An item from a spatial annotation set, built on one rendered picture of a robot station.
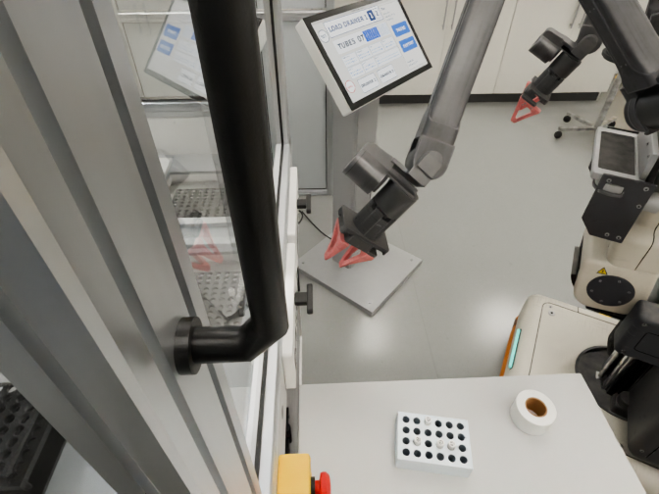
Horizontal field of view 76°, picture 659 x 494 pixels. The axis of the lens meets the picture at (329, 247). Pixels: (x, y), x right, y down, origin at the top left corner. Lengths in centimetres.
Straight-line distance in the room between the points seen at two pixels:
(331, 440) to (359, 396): 10
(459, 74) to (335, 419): 64
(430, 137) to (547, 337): 116
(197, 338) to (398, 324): 178
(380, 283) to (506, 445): 130
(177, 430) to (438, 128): 60
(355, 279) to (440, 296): 42
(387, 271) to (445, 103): 148
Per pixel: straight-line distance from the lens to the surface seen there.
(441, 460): 83
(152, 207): 18
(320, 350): 185
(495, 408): 92
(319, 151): 253
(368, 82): 150
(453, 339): 196
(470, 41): 76
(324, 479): 67
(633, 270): 126
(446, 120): 72
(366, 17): 165
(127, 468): 23
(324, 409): 86
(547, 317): 180
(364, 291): 202
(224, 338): 20
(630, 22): 88
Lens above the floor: 153
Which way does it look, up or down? 42 degrees down
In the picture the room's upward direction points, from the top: straight up
